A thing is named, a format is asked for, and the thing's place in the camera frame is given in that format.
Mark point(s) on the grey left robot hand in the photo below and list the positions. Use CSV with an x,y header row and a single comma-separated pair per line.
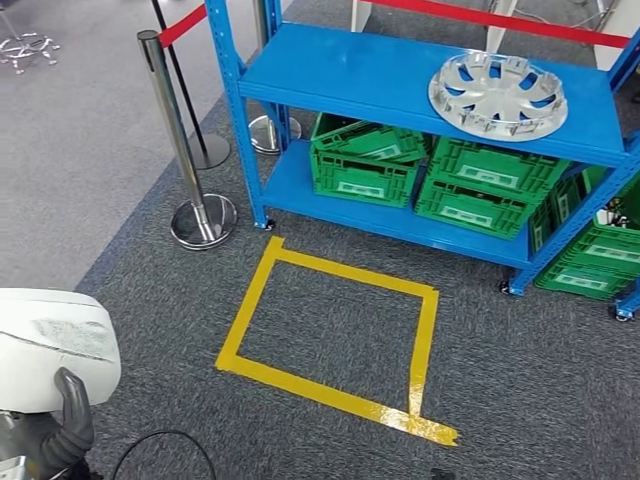
x,y
70,437

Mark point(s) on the white plastic body part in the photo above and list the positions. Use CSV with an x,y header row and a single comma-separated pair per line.
x,y
50,358

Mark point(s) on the black robot torso part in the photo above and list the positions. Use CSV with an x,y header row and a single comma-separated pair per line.
x,y
442,474

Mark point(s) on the blue metal shelf rack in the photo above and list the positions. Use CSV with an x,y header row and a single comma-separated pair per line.
x,y
627,306
375,73

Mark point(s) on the yellow floor tape square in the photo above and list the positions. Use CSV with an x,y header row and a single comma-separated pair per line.
x,y
324,396

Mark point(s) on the chrome chair base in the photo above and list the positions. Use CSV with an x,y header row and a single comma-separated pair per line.
x,y
23,48

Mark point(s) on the short red barrier belt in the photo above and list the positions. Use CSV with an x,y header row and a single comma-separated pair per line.
x,y
183,26

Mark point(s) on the grey wheel hubcap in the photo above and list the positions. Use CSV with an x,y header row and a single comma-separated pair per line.
x,y
500,99

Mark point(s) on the long red barrier belt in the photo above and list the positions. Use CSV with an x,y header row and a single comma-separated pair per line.
x,y
500,22

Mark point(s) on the chrome stanchion post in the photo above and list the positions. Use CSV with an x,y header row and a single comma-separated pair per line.
x,y
175,132

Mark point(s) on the metal stanchion post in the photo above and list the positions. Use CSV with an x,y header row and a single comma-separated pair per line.
x,y
265,139

